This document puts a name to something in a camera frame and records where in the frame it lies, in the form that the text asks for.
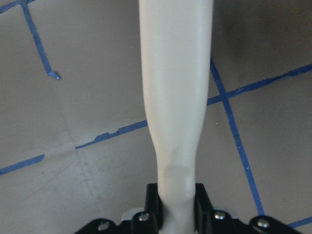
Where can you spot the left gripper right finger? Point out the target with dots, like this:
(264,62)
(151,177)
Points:
(203,209)

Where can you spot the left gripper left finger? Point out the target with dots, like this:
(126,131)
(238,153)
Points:
(153,203)

